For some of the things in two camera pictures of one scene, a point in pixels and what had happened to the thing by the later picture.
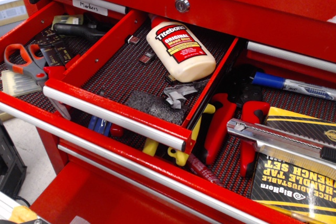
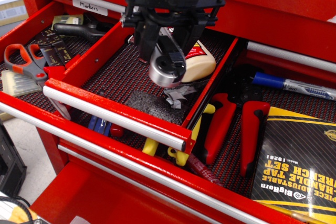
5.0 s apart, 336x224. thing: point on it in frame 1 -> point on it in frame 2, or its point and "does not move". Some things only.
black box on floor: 13,169 does not move
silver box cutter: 274,141 -> 168,64
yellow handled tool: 150,146 does not move
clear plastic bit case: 18,85 does not move
